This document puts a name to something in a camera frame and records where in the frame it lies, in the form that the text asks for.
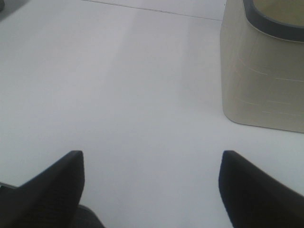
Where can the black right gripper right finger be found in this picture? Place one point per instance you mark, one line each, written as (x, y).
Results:
(253, 199)

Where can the beige bin with grey rim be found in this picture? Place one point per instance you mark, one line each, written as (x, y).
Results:
(262, 63)

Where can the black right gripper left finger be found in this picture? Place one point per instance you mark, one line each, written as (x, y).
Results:
(50, 199)

